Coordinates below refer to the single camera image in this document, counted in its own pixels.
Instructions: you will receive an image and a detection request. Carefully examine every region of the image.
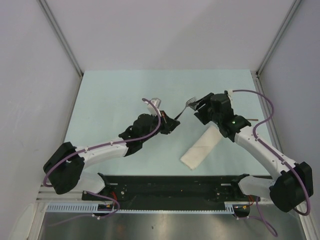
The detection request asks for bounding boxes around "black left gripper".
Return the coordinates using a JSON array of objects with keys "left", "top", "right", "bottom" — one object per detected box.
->
[{"left": 140, "top": 110, "right": 180, "bottom": 143}]

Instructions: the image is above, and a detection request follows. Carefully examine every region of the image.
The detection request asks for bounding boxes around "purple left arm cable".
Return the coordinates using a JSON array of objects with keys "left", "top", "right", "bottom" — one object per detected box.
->
[{"left": 42, "top": 97, "right": 166, "bottom": 227}]

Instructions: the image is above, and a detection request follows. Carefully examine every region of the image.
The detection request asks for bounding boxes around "silver metal fork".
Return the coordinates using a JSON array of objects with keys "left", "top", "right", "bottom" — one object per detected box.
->
[{"left": 174, "top": 97, "right": 197, "bottom": 121}]

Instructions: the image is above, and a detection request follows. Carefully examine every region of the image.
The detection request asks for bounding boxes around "white cloth napkin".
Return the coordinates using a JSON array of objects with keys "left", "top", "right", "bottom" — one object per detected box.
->
[{"left": 180, "top": 125, "right": 222, "bottom": 171}]

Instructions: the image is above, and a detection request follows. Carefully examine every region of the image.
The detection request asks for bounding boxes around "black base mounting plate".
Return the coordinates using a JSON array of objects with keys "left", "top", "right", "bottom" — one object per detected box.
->
[{"left": 81, "top": 172, "right": 273, "bottom": 218}]

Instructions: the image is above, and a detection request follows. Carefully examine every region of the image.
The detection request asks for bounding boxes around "aluminium corner post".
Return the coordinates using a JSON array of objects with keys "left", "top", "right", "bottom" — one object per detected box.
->
[
  {"left": 255, "top": 0, "right": 304, "bottom": 77},
  {"left": 37, "top": 0, "right": 84, "bottom": 77}
]

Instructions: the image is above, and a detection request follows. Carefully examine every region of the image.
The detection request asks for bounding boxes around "white slotted cable duct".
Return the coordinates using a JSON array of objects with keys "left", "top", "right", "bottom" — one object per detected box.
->
[{"left": 46, "top": 202, "right": 235, "bottom": 215}]

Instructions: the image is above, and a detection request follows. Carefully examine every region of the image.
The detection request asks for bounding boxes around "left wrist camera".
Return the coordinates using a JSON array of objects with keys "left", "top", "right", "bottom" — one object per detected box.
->
[{"left": 145, "top": 97, "right": 162, "bottom": 116}]

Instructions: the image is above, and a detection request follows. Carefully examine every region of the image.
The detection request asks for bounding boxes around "right aluminium corner post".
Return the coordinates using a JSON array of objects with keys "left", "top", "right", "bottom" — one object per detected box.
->
[{"left": 255, "top": 0, "right": 304, "bottom": 77}]

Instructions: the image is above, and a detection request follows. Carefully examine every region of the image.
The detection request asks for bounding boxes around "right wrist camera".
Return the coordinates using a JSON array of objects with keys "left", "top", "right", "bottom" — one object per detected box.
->
[{"left": 224, "top": 89, "right": 233, "bottom": 107}]

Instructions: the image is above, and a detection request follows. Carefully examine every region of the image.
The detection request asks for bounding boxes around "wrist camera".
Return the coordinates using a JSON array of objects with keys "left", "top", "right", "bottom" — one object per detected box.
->
[
  {"left": 224, "top": 89, "right": 233, "bottom": 107},
  {"left": 145, "top": 97, "right": 162, "bottom": 116}
]

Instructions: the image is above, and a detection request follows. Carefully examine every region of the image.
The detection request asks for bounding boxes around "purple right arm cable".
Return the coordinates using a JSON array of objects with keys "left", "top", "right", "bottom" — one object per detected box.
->
[{"left": 231, "top": 89, "right": 312, "bottom": 237}]

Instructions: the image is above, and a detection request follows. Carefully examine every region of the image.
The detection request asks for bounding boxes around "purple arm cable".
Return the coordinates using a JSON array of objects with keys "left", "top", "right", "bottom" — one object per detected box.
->
[
  {"left": 42, "top": 97, "right": 166, "bottom": 227},
  {"left": 231, "top": 89, "right": 312, "bottom": 237}
]

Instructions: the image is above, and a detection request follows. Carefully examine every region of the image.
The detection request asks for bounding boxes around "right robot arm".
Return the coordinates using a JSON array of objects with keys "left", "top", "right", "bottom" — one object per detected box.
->
[{"left": 189, "top": 91, "right": 314, "bottom": 216}]

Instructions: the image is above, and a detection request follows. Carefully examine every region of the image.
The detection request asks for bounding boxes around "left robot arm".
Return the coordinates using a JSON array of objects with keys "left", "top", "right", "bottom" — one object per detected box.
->
[{"left": 43, "top": 110, "right": 180, "bottom": 200}]

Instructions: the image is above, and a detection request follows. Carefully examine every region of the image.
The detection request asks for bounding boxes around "aluminium frame rail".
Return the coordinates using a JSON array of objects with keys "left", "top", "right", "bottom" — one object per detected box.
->
[{"left": 36, "top": 189, "right": 83, "bottom": 201}]

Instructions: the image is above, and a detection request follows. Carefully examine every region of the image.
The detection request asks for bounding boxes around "left aluminium corner post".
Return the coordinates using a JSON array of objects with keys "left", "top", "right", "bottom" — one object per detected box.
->
[{"left": 37, "top": 0, "right": 84, "bottom": 77}]

